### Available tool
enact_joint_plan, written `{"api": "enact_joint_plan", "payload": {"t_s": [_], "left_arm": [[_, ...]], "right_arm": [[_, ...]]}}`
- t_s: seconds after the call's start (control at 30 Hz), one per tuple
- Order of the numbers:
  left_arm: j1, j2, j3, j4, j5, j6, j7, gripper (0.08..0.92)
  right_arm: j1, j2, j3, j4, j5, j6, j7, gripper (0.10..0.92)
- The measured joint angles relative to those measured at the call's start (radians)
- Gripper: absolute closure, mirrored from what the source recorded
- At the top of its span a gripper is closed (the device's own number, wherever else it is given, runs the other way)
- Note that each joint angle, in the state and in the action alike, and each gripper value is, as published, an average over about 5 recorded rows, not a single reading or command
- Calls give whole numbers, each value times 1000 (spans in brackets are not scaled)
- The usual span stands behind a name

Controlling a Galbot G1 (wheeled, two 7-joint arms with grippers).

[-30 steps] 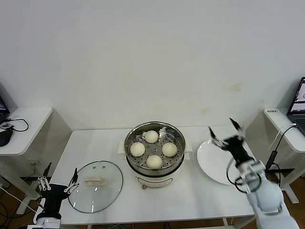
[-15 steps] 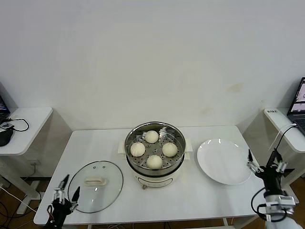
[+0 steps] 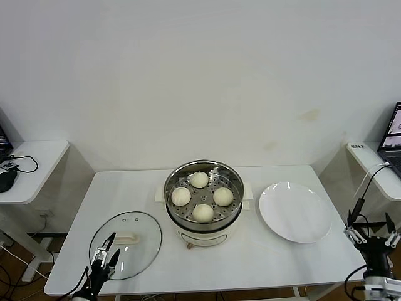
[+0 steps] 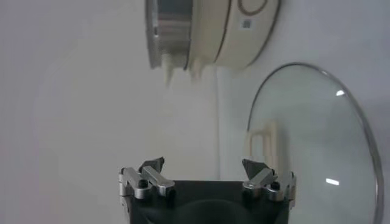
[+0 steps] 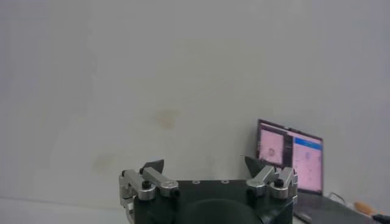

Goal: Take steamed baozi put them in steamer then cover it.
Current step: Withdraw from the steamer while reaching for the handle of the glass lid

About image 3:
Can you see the cream electric cooker pot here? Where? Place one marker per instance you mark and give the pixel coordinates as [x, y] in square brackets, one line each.
[203, 236]

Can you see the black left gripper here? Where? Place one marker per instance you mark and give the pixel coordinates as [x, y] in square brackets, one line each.
[100, 269]

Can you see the laptop with pink screen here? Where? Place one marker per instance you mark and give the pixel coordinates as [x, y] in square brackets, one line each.
[3, 138]

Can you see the black computer mouse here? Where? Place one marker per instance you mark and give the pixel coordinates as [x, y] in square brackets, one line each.
[6, 182]

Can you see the dark open laptop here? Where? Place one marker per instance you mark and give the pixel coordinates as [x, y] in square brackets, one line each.
[391, 147]

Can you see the white steamed baozi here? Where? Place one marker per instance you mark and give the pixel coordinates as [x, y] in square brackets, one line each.
[181, 196]
[199, 179]
[223, 197]
[203, 213]

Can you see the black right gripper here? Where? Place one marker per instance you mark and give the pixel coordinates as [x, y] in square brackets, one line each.
[376, 251]

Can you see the white wall power socket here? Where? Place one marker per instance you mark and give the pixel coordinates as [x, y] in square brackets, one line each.
[47, 214]

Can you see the stainless steel steamer basket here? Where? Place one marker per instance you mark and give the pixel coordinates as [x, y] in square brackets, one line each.
[208, 192]

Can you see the small printed label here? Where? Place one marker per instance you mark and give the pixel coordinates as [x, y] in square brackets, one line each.
[358, 146]

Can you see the white round plate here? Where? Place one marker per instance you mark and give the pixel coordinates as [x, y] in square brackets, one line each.
[294, 213]

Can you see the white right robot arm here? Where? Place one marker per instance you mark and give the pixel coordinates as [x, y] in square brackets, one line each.
[380, 283]

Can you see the small black white card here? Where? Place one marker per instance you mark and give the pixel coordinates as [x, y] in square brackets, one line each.
[8, 165]

